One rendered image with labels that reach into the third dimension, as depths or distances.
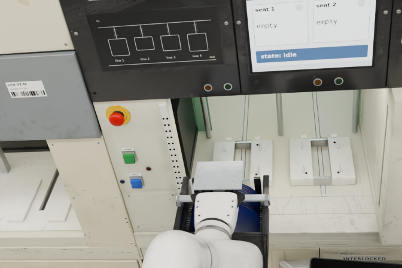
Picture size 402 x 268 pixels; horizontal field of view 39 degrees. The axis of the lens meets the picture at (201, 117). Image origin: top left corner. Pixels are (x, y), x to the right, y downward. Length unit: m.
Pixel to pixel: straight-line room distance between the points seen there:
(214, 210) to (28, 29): 0.62
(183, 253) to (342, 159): 1.19
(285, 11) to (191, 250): 0.64
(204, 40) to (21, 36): 0.45
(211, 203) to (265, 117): 0.92
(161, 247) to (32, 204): 1.30
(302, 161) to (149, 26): 0.85
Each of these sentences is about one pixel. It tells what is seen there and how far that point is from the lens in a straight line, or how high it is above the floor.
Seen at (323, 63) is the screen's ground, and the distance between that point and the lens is 1.37.
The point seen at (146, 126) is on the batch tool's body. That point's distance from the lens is 1.53.
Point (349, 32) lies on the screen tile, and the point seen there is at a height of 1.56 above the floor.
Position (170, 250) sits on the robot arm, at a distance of 0.85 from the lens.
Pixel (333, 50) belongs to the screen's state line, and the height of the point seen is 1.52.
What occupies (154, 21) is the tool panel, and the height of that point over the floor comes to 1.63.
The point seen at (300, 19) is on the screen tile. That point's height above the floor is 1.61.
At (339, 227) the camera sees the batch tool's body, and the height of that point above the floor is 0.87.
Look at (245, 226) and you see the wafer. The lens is 1.53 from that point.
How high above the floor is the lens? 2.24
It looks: 38 degrees down
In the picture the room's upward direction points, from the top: 10 degrees counter-clockwise
